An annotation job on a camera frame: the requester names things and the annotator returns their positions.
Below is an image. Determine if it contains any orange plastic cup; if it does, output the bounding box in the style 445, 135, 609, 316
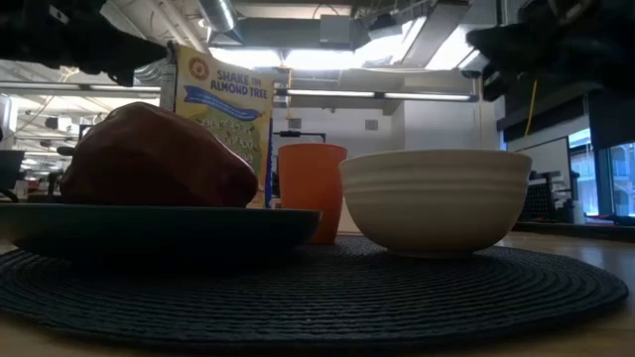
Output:
276, 143, 349, 245

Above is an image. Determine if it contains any yellow almond cereal box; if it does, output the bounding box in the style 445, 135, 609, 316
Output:
159, 42, 276, 209

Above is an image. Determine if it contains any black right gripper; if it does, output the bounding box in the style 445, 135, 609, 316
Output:
465, 0, 635, 103

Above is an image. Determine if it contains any dark green plate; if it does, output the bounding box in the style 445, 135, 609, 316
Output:
0, 201, 322, 259

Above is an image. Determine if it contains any black monitor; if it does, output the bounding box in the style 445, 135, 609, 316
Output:
0, 150, 26, 192

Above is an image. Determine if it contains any grey ceiling unit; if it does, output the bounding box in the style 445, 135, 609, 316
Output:
319, 14, 368, 51

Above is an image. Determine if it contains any red bell pepper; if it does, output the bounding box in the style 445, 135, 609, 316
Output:
59, 101, 259, 208

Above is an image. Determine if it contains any yellow hanging cord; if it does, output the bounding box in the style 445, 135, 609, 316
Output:
524, 78, 540, 139

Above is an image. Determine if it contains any white ribbed ceramic bowl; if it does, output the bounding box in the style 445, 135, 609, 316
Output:
338, 149, 534, 259

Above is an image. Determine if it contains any black wire rack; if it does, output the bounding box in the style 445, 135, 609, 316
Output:
518, 171, 576, 224

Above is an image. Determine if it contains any silver ceiling duct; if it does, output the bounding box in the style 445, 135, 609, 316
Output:
197, 0, 244, 44

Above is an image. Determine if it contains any dark round woven placemat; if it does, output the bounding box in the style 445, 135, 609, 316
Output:
0, 235, 630, 348

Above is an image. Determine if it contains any black metal stand frame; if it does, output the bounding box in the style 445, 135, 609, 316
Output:
271, 129, 327, 145

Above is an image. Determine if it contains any long fluorescent ceiling light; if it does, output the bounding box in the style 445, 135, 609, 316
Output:
275, 87, 480, 103
0, 81, 163, 98

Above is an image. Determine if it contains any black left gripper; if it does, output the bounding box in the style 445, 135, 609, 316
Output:
0, 0, 170, 88

